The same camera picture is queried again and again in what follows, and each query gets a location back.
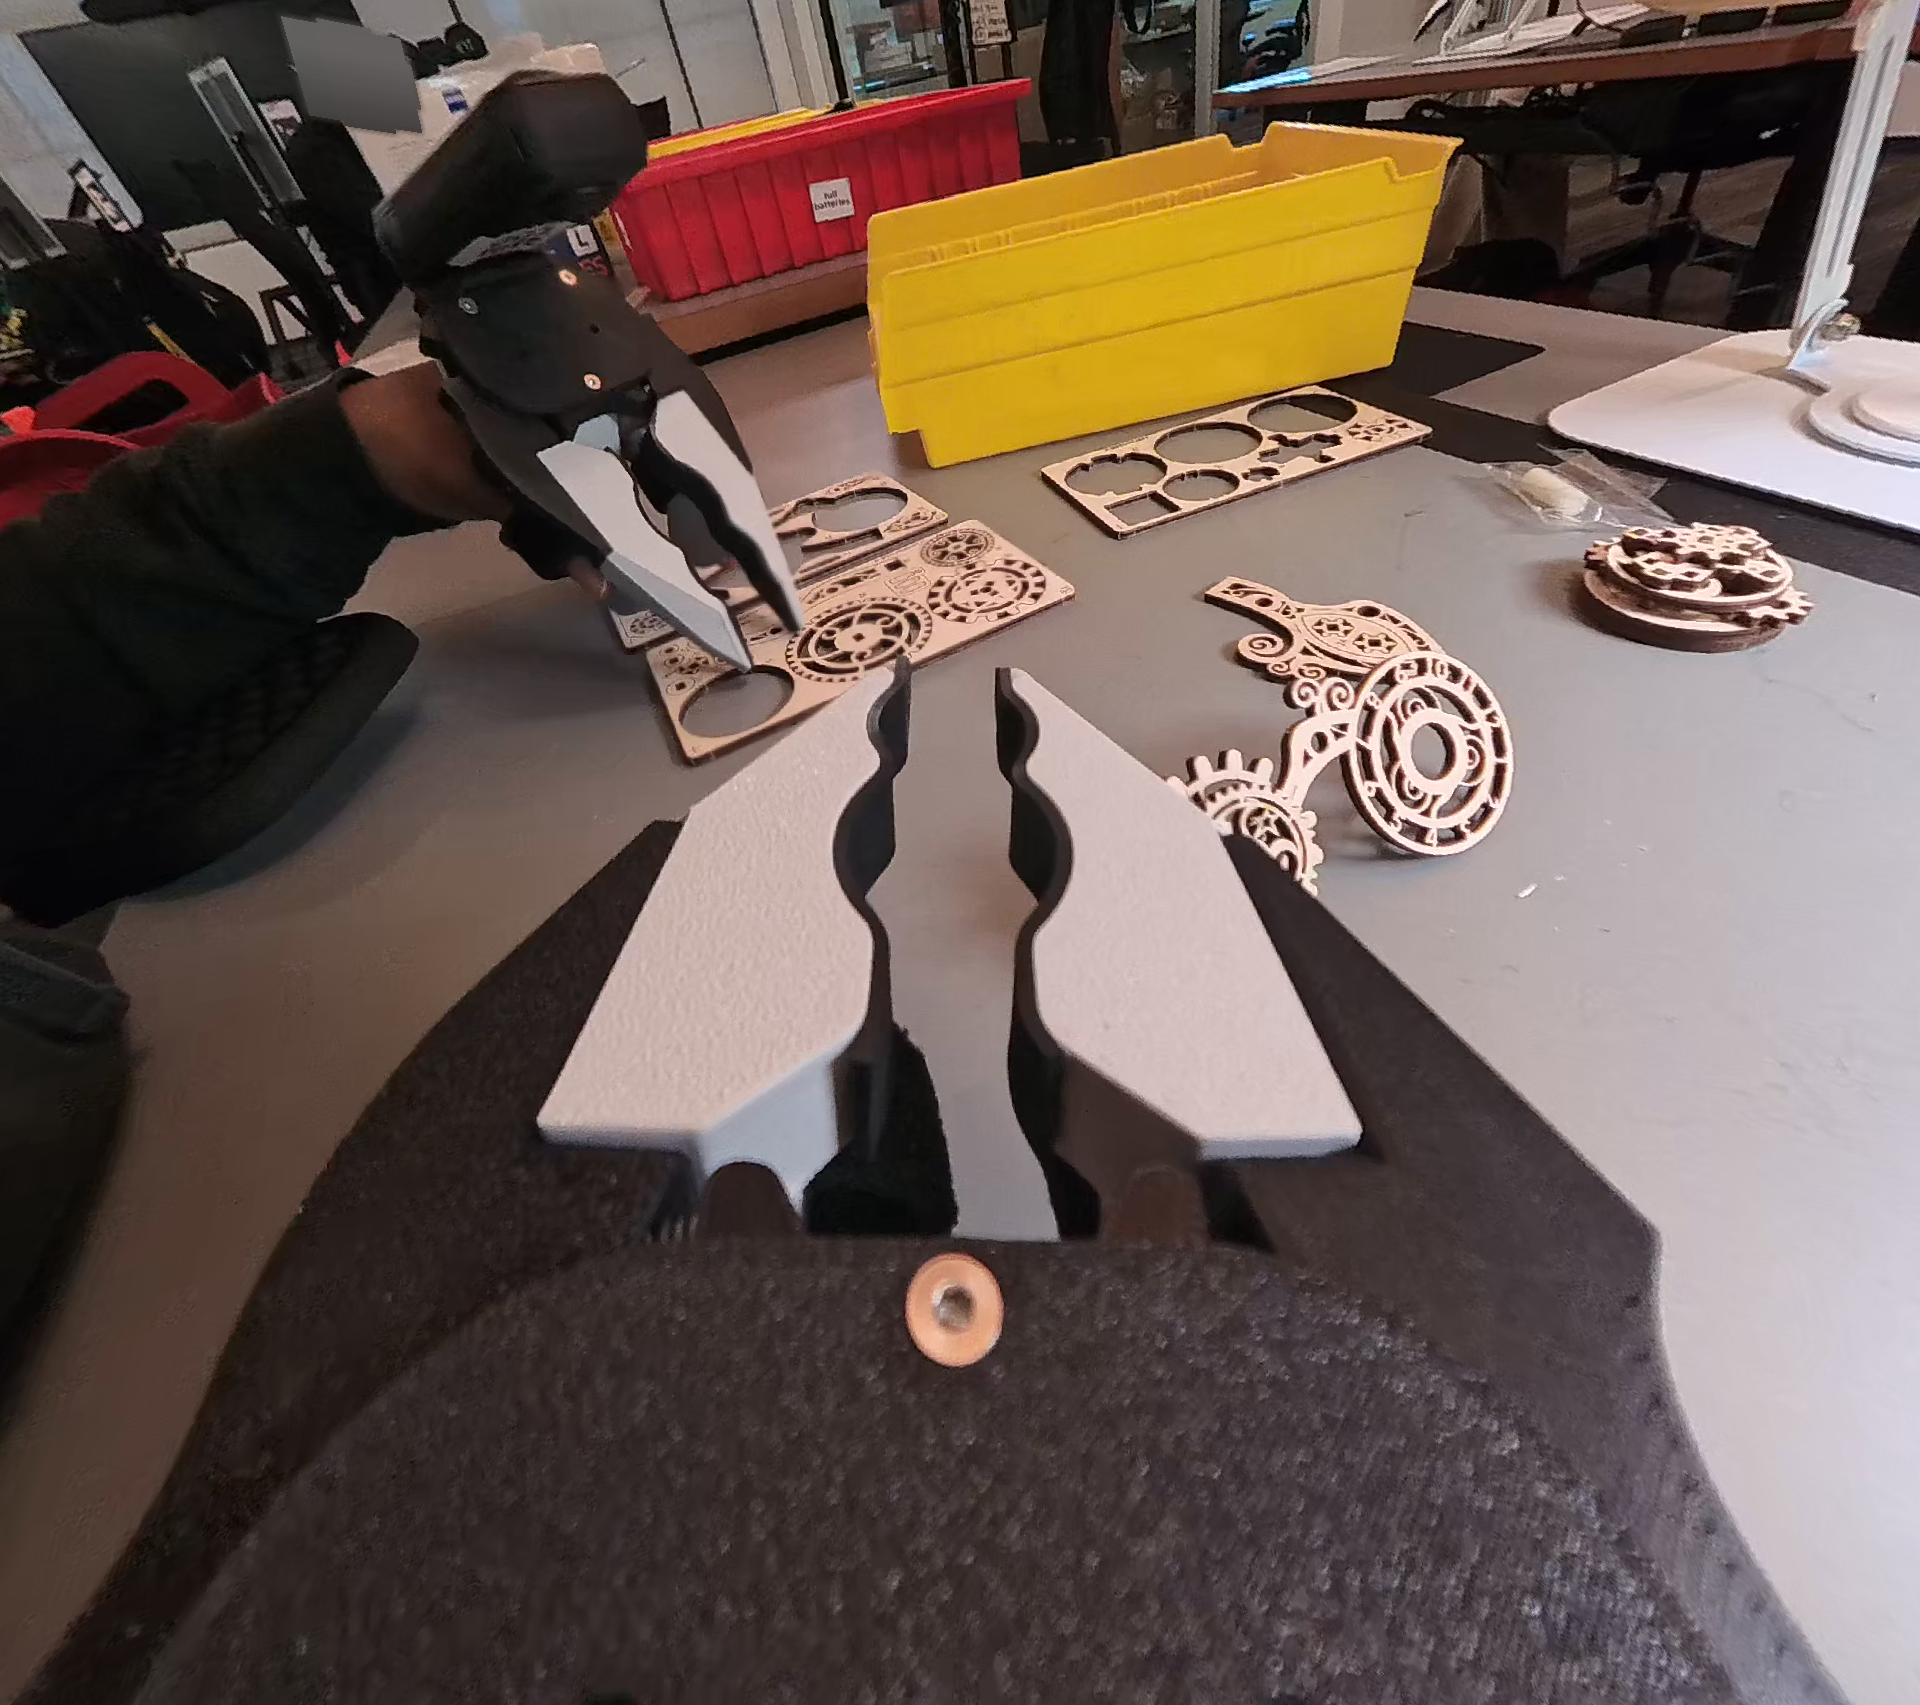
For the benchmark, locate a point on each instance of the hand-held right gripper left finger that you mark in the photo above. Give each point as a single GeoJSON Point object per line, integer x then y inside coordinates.
{"type": "Point", "coordinates": [707, 971]}

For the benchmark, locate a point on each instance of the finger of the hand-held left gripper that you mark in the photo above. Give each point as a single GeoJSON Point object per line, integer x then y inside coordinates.
{"type": "Point", "coordinates": [636, 559]}
{"type": "Point", "coordinates": [727, 468]}

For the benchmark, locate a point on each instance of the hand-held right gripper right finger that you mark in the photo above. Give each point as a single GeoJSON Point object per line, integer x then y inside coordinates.
{"type": "Point", "coordinates": [1202, 986]}

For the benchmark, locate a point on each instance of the wooden part sheet mostly emptied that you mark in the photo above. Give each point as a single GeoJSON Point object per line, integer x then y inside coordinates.
{"type": "Point", "coordinates": [885, 513]}

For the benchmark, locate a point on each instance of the wooden gear piece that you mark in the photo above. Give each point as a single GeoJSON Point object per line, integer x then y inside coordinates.
{"type": "Point", "coordinates": [1252, 821]}

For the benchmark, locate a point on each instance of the wooden part sheet with gears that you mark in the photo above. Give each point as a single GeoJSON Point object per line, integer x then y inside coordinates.
{"type": "Point", "coordinates": [991, 588]}

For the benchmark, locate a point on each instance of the ornate wooden clock frame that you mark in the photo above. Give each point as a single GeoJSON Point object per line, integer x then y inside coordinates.
{"type": "Point", "coordinates": [1425, 746]}

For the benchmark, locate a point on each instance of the person's left forearm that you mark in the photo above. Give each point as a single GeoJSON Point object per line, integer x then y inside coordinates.
{"type": "Point", "coordinates": [165, 565]}

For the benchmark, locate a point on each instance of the person's left hand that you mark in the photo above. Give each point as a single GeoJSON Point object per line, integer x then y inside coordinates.
{"type": "Point", "coordinates": [428, 445]}

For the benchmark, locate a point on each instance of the red plastic bin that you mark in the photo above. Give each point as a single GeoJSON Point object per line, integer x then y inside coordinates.
{"type": "Point", "coordinates": [781, 205]}

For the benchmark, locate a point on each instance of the yellow plastic tote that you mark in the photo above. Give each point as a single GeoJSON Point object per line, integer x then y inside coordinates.
{"type": "Point", "coordinates": [737, 131]}

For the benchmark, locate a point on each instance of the wooden sheet with round holes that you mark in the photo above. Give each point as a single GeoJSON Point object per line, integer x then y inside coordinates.
{"type": "Point", "coordinates": [1094, 482]}

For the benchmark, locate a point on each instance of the black mesh chair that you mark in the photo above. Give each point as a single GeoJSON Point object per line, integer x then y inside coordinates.
{"type": "Point", "coordinates": [299, 717]}

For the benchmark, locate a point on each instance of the yellow plastic bin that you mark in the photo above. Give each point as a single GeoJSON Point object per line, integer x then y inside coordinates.
{"type": "Point", "coordinates": [1141, 311]}

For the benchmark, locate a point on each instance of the black monitor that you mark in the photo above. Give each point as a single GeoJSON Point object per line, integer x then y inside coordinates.
{"type": "Point", "coordinates": [135, 87]}

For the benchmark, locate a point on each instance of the small clear plastic bag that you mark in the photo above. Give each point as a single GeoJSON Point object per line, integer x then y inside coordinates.
{"type": "Point", "coordinates": [1559, 491]}

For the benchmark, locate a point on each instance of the round wooden gear assembly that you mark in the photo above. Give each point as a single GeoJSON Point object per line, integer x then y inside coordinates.
{"type": "Point", "coordinates": [1695, 588]}

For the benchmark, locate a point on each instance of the white book stand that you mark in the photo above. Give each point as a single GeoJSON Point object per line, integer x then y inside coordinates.
{"type": "Point", "coordinates": [1679, 401]}

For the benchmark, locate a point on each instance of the long wooden table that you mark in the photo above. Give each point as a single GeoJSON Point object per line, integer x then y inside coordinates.
{"type": "Point", "coordinates": [1500, 71]}

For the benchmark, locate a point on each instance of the clear acrylic stand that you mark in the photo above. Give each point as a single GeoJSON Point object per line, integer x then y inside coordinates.
{"type": "Point", "coordinates": [1500, 3]}

